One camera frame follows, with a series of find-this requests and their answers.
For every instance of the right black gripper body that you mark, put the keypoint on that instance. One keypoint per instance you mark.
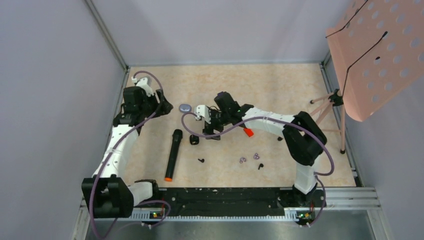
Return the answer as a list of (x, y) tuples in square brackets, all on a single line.
[(218, 119)]

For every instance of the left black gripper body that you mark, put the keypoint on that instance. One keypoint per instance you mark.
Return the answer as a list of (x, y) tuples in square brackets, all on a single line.
[(153, 106)]

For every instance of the small black earbud case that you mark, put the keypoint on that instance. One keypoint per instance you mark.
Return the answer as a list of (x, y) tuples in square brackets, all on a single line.
[(194, 140)]

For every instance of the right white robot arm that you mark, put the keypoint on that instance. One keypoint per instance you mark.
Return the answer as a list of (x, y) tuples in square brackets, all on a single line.
[(304, 139)]

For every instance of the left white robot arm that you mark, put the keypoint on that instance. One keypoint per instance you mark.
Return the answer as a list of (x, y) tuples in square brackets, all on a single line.
[(106, 194)]

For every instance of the silver lilac oval case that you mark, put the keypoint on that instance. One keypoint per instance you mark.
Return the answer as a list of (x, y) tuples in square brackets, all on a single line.
[(185, 108)]

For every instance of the black microphone orange end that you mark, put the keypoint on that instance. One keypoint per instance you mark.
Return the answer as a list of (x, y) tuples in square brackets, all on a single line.
[(173, 154)]

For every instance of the red block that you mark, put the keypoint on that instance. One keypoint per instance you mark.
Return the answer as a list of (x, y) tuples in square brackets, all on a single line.
[(248, 132)]

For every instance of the pink perforated music stand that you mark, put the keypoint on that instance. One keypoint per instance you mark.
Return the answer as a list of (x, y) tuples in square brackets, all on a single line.
[(387, 38)]

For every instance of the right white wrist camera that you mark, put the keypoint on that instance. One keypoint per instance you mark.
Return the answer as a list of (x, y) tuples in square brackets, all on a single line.
[(202, 112)]

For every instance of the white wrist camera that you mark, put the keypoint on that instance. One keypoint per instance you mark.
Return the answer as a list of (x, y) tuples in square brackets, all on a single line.
[(202, 112), (144, 83)]

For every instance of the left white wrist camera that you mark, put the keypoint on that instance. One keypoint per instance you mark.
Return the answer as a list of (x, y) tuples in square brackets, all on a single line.
[(144, 83)]

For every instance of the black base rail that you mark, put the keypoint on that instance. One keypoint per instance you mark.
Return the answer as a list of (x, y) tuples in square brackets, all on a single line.
[(231, 202)]

